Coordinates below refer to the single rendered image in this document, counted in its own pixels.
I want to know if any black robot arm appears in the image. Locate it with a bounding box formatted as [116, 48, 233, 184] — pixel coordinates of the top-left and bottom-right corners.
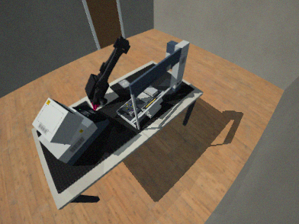
[94, 35, 130, 106]

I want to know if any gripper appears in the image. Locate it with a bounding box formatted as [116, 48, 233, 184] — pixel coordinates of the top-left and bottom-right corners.
[90, 96, 100, 110]

